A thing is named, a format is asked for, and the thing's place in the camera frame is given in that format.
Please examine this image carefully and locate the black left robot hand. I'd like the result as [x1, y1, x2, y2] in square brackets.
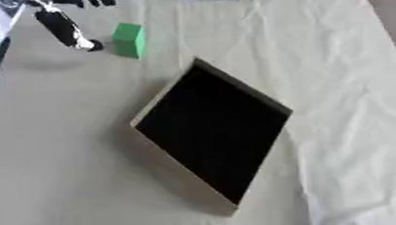
[25, 0, 120, 56]

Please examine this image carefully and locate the green rectangular block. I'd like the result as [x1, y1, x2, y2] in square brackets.
[110, 21, 149, 62]

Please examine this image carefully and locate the tan cardboard box black inside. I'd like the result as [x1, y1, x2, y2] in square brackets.
[125, 51, 301, 223]

